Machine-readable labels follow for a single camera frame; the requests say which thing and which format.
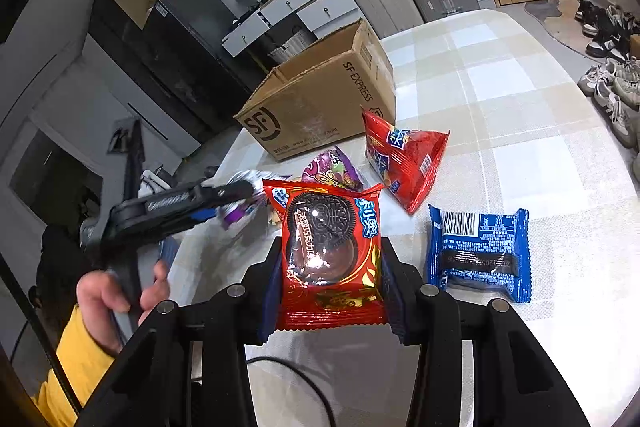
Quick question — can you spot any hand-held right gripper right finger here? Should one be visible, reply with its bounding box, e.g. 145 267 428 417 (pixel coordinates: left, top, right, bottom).
380 237 592 427

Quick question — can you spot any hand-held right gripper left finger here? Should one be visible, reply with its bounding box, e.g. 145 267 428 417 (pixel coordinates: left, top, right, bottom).
75 237 286 427

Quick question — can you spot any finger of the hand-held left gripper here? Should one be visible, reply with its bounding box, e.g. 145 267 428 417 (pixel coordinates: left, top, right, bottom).
187 205 228 225
199 179 265 206

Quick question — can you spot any purple and white snack packet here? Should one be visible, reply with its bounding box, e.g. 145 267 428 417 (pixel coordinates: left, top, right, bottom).
220 169 273 230

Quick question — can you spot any red cookie packet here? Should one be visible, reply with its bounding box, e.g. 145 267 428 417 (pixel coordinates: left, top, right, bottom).
262 179 391 332

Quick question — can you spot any blue cookie packet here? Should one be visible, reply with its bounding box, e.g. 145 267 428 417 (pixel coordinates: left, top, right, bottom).
424 204 531 304

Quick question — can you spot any brown cardboard box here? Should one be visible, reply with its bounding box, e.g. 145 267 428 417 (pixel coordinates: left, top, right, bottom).
234 19 397 162

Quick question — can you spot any red chip bag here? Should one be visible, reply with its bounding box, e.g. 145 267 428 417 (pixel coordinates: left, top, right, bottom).
361 106 450 215

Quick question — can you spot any person's left forearm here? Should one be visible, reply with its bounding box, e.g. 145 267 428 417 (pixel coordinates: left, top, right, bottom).
32 304 121 427

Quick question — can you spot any person's left hand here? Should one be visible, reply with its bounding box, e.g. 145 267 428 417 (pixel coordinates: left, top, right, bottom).
76 261 172 358

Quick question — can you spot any white wardrobe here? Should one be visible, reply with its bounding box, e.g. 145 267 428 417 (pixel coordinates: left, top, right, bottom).
10 32 201 208

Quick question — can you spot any woven laundry basket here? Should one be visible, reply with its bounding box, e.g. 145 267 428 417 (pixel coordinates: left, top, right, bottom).
267 32 313 65

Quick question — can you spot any black glass cabinet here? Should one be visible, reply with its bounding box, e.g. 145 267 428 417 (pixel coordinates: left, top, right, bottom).
82 0 211 142

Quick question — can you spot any white drawer desk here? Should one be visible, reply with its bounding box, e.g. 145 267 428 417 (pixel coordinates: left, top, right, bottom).
221 0 363 58

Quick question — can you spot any group of sneakers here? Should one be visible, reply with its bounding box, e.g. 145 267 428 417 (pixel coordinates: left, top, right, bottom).
575 0 640 182

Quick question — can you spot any brown door mat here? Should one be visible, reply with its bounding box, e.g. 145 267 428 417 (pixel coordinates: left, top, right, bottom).
524 0 616 58

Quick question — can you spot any black cable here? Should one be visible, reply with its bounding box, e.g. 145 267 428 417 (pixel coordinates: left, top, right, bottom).
247 357 336 427
0 252 83 413

